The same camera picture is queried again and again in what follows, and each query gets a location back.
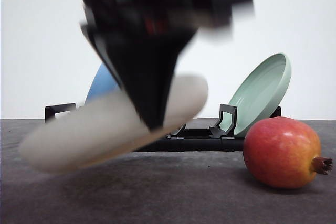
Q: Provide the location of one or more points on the black plastic dish rack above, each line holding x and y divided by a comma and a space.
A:
221, 137

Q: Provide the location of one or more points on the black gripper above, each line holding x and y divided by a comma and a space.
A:
145, 39

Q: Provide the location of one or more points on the blue plate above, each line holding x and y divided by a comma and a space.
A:
103, 83

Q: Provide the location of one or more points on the white plate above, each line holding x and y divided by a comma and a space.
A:
107, 125

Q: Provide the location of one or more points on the red pomegranate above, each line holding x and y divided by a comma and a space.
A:
282, 152

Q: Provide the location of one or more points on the green plate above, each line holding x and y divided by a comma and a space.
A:
262, 89

